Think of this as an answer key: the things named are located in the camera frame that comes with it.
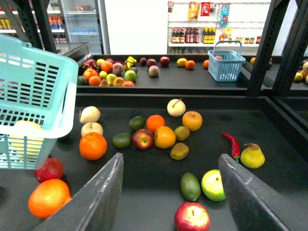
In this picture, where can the brown kiwi lower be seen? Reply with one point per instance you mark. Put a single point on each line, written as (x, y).
(179, 151)

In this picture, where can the red apple front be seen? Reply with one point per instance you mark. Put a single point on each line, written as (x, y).
(191, 216)

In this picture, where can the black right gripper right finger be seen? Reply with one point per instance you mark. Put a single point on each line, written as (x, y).
(254, 205)

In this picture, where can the sauce bottles on wall shelf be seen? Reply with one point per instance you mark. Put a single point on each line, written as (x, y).
(193, 35)

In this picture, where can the orange mango-like fruit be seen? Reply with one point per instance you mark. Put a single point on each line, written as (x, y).
(48, 198)

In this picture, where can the white pear upper left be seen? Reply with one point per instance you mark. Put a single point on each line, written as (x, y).
(89, 114)

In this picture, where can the white round pear back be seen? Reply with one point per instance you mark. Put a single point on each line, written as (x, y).
(176, 107)

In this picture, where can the black shelf frame post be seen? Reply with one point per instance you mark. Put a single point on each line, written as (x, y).
(272, 26)
(35, 21)

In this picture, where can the pile of fruit far shelf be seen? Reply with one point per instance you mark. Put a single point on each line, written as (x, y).
(108, 72)

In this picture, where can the yellow green pear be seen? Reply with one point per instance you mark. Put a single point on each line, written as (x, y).
(252, 156)

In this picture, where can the green avocado front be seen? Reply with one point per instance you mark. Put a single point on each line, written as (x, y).
(190, 187)

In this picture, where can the blue basket on far shelf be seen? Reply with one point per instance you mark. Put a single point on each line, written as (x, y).
(225, 65)

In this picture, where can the red chili pepper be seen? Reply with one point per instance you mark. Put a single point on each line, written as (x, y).
(235, 147)

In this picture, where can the glass door refrigerator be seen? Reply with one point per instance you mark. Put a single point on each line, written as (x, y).
(86, 22)

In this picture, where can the small orange tangerine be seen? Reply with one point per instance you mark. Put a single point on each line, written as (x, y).
(153, 122)

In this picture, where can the large orange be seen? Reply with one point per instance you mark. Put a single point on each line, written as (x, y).
(92, 146)

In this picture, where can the red pomegranate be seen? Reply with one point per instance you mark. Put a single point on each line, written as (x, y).
(53, 168)

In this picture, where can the light blue shopping basket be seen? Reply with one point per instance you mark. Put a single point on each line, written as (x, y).
(38, 86)

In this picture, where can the large yellow lemon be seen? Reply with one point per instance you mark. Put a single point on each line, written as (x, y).
(21, 145)

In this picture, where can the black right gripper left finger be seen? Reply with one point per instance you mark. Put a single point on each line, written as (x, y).
(94, 206)

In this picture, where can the brown kiwi upper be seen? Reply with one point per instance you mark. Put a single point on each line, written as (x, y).
(182, 133)

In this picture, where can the black shelf frame post left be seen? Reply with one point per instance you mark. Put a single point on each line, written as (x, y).
(35, 21)

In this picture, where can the black shelf frame post right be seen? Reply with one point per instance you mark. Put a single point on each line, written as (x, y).
(272, 26)

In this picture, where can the brown kiwi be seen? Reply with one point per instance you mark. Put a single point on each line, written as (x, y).
(182, 133)
(179, 151)

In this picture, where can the green apple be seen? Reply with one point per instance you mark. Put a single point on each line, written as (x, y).
(212, 186)

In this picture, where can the green lime upper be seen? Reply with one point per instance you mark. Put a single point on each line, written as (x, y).
(137, 123)

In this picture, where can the orange apple-shaped fruit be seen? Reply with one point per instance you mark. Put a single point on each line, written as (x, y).
(192, 120)

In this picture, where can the red yellow apple centre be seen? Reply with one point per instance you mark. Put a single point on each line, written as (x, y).
(143, 139)

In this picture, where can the white pear lower left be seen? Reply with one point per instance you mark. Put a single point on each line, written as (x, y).
(91, 127)

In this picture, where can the orange yellow fruit centre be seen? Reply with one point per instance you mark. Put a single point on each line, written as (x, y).
(164, 137)

